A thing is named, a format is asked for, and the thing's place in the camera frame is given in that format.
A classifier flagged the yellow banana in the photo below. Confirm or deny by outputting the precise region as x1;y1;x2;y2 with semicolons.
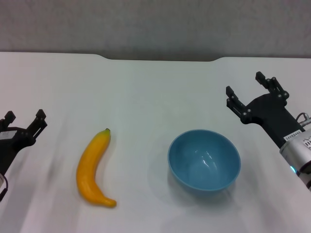
76;128;117;208

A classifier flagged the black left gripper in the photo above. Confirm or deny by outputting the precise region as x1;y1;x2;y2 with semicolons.
0;109;48;176

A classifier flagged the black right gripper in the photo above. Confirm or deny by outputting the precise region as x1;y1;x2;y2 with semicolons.
225;71;302;148

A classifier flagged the right arm silver cable connector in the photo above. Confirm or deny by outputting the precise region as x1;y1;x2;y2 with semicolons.
294;112;311;128

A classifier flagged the blue bowl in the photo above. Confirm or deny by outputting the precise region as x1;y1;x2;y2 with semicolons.
167;129;242;193

